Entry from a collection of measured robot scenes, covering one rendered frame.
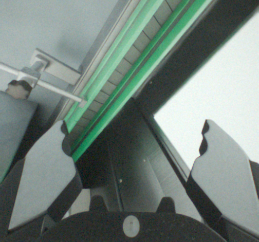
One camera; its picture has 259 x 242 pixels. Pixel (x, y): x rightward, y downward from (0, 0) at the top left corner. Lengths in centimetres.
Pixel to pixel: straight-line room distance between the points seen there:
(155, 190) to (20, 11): 56
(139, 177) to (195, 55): 38
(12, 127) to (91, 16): 38
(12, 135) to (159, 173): 39
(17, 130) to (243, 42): 57
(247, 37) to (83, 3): 39
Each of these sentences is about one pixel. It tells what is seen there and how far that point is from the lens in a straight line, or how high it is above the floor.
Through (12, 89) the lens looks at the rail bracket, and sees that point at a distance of 25.
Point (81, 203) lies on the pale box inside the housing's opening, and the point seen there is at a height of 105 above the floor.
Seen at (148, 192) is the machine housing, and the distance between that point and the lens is 37.
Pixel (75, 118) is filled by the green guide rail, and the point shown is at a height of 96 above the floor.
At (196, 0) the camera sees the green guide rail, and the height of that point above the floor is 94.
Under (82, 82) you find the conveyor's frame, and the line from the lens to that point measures 36.
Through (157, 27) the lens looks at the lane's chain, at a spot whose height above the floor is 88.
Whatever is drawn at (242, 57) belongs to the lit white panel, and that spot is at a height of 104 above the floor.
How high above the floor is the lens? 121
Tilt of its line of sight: 47 degrees down
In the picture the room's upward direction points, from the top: 154 degrees clockwise
